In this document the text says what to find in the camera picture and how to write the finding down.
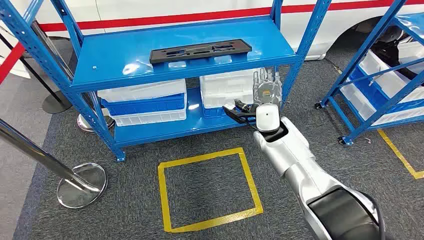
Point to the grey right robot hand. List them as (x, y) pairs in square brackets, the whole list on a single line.
[(266, 91)]

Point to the black license plate frame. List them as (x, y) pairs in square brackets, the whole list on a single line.
[(159, 56)]

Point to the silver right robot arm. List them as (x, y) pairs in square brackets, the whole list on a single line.
[(298, 159)]

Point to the blue wheeled shelf rack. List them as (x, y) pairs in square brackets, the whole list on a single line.
[(362, 126)]

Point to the large blue metal shelf rack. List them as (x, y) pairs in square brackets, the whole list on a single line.
[(165, 49)]

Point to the black plastic part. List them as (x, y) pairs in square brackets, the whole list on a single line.
[(392, 54)]

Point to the white plastic crate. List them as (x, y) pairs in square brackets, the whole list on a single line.
[(149, 118), (394, 82), (142, 89), (359, 102), (225, 89), (410, 53)]

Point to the white car with red stripe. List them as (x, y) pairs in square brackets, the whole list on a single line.
[(198, 6)]

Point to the yellow floor tape square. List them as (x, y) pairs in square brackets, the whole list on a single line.
[(397, 154), (162, 198)]

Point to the chrome stanchion with round base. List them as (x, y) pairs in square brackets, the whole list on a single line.
[(96, 124), (82, 185)]

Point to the black stanchion with round base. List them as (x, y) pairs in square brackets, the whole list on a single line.
[(56, 102)]

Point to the red barrier belt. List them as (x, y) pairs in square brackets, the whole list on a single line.
[(10, 61)]

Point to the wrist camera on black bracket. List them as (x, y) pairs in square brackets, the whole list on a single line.
[(238, 114)]

